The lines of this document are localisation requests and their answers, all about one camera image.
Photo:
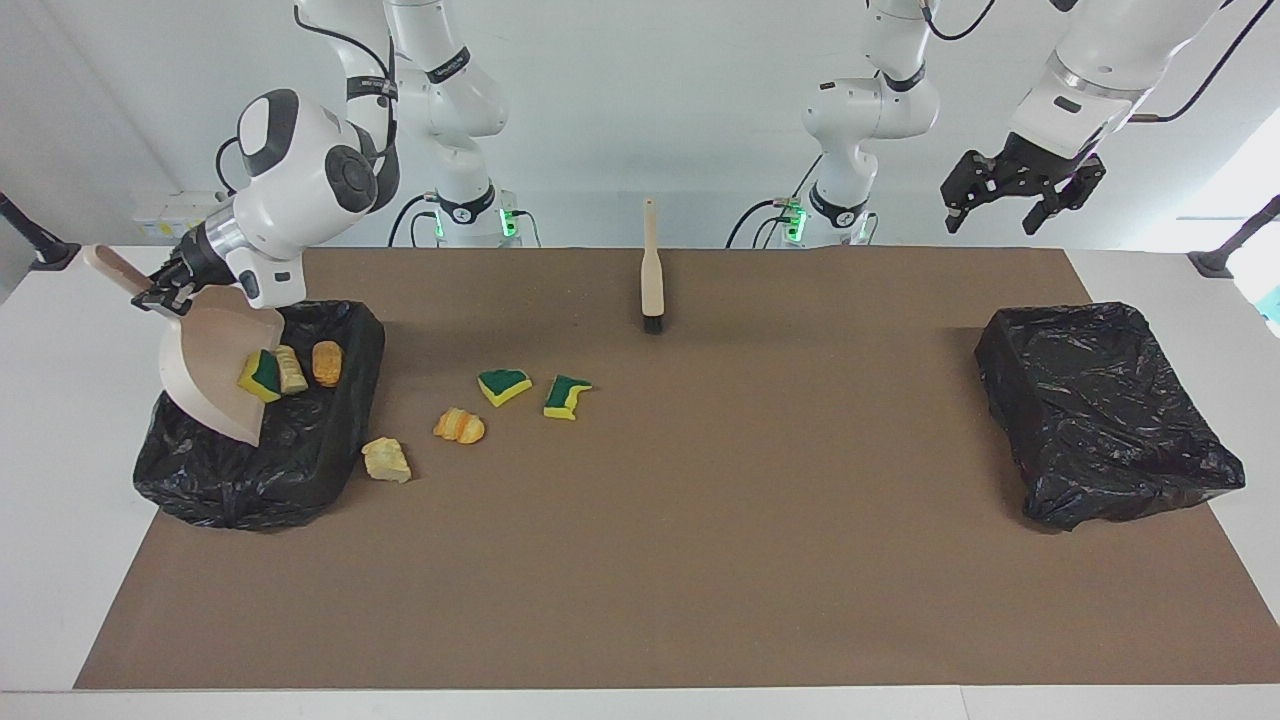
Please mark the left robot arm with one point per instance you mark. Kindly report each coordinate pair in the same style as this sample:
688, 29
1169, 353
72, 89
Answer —
860, 110

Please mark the beige dustpan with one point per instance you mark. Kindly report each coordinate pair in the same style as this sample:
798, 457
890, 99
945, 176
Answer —
210, 375

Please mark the pale yellow sponge piece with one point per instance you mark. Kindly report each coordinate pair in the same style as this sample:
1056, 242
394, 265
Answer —
387, 461
292, 370

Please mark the black stand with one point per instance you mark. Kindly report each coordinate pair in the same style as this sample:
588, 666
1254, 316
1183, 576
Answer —
1232, 245
35, 245

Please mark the bin lined with black bag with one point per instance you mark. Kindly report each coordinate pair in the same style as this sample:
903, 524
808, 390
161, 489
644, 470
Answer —
1100, 420
280, 460

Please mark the white wall socket strip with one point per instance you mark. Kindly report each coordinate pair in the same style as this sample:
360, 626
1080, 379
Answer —
180, 215

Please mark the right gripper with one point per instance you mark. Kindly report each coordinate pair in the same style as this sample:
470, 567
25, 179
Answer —
196, 258

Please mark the green and yellow sponge piece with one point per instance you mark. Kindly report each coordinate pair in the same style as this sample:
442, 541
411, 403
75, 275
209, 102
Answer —
565, 397
262, 376
503, 386

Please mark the orange sponge piece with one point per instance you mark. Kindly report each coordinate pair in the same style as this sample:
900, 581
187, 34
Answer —
459, 426
327, 364

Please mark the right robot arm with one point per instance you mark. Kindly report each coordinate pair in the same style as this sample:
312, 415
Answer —
300, 180

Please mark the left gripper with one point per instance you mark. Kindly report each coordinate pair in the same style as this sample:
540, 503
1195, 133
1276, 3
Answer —
1045, 165

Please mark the beige hand brush black bristles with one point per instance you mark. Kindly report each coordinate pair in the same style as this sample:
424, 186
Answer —
652, 280

